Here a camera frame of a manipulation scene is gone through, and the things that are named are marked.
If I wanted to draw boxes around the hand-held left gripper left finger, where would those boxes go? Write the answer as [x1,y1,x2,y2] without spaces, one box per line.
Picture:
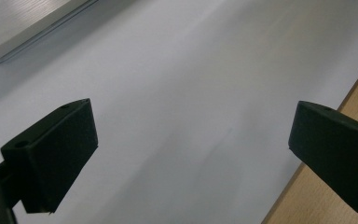
[0,98,100,216]

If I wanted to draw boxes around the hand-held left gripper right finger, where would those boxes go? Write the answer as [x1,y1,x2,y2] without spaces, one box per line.
[287,100,358,216]

